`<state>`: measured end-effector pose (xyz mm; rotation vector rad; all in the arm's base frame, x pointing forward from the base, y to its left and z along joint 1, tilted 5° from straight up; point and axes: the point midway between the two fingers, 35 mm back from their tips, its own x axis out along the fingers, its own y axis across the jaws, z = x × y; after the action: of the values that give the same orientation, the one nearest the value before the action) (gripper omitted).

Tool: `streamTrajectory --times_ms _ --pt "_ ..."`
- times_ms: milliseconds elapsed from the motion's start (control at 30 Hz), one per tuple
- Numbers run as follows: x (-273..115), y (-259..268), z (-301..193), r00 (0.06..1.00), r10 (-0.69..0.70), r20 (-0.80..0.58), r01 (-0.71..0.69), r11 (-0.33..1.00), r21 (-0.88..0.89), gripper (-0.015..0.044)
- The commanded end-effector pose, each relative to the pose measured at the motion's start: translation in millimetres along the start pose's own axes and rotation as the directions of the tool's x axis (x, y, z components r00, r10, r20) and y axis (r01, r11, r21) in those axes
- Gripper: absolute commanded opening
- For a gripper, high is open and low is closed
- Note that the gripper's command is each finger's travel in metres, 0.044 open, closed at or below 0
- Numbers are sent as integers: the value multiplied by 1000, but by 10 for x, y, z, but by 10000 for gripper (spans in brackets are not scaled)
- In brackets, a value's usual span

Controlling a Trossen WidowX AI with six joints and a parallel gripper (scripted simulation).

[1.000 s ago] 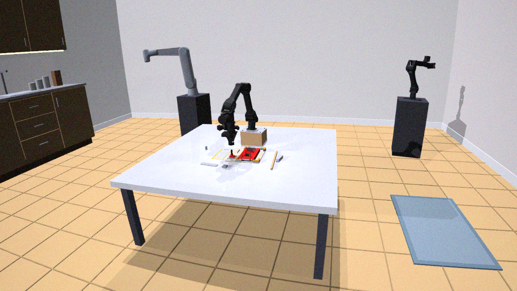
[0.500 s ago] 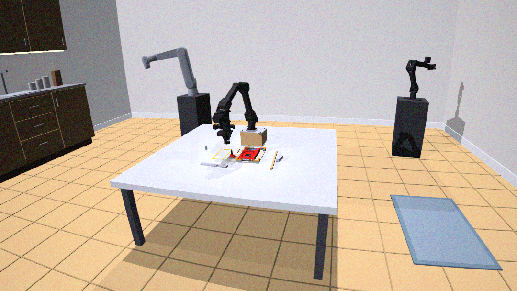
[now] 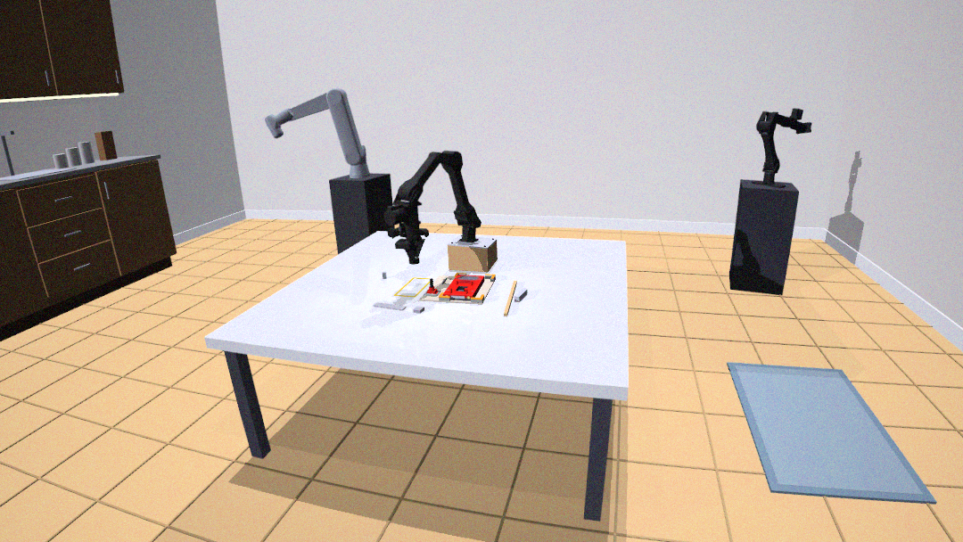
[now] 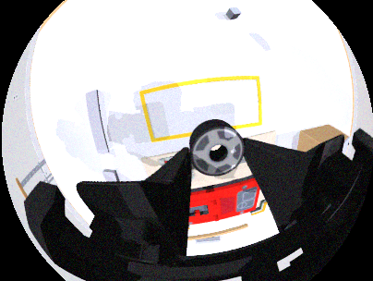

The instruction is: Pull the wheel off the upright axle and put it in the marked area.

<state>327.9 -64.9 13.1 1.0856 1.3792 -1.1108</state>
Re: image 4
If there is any yellow rectangular outline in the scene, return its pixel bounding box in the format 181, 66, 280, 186
139, 76, 262, 141

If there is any black tyre with grey wheel hub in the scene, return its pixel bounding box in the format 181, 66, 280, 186
189, 119, 245, 177

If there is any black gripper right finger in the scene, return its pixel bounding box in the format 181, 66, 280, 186
243, 134, 344, 233

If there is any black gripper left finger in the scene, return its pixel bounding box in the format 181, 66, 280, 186
76, 147, 191, 256

